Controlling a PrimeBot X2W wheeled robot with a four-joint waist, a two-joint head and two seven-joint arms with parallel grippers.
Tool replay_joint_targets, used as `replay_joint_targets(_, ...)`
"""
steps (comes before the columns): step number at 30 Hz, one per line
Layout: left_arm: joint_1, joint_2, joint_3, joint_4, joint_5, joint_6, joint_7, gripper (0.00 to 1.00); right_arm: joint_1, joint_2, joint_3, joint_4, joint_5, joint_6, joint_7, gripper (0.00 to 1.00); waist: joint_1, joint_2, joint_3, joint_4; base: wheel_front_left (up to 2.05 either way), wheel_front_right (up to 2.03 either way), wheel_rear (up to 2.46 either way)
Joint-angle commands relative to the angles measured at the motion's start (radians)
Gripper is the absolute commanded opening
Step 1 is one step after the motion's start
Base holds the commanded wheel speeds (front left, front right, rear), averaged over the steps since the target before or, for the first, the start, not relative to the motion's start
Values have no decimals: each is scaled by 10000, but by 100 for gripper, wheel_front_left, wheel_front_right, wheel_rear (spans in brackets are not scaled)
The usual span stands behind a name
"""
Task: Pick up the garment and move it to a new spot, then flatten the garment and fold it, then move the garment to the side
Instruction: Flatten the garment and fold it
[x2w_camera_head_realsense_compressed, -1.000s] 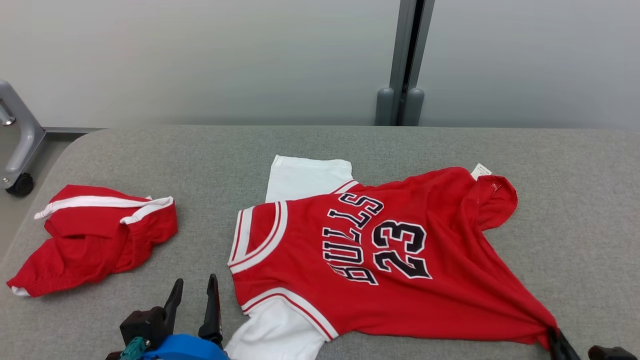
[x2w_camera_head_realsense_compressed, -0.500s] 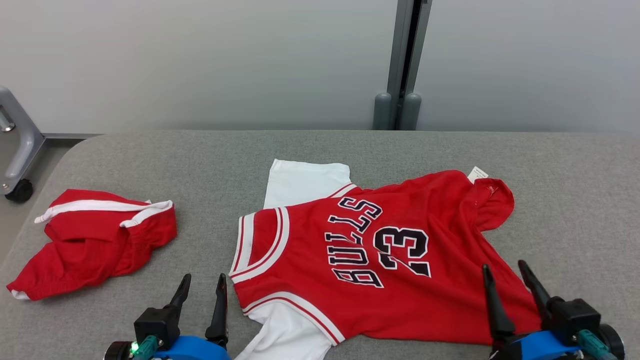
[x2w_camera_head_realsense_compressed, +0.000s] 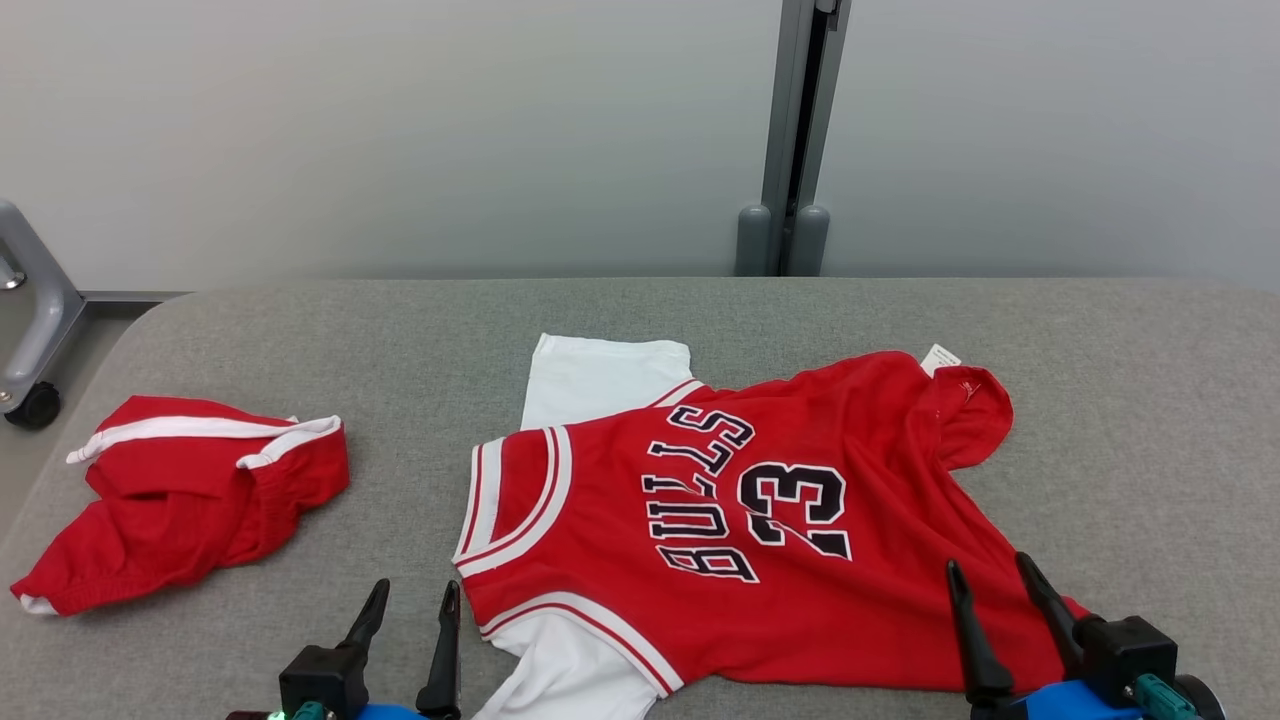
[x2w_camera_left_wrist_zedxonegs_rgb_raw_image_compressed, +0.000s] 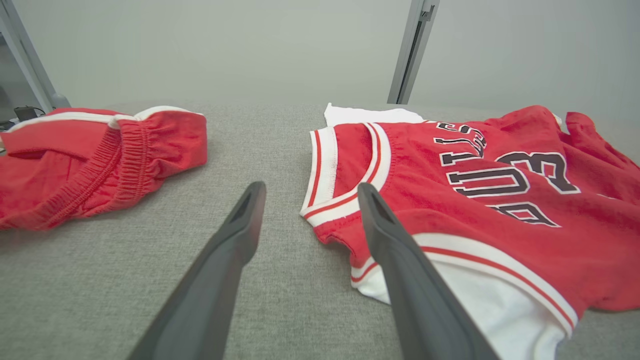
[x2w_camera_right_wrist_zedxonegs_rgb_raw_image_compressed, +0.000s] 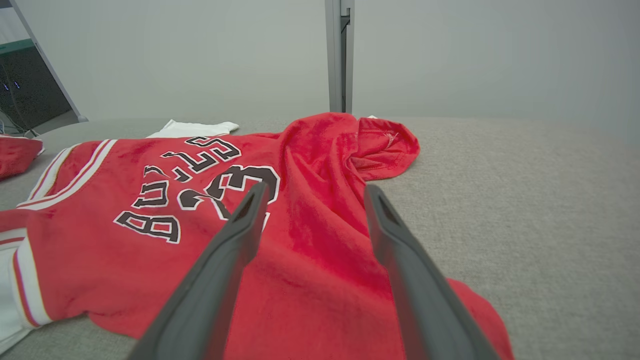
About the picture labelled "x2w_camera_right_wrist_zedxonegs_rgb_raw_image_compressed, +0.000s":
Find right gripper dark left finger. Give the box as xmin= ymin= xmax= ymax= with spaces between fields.
xmin=127 ymin=182 xmax=271 ymax=360

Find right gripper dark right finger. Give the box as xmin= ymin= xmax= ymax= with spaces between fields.
xmin=363 ymin=184 xmax=501 ymax=360

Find red Bulls basketball jersey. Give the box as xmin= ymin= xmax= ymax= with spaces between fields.
xmin=0 ymin=112 xmax=516 ymax=360

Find red shorts with white stripe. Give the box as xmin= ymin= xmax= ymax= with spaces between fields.
xmin=0 ymin=134 xmax=45 ymax=182

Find dark equipment rack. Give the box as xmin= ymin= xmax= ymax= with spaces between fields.
xmin=0 ymin=39 xmax=74 ymax=136

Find grey metal partition post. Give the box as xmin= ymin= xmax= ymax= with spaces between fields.
xmin=324 ymin=0 xmax=356 ymax=114

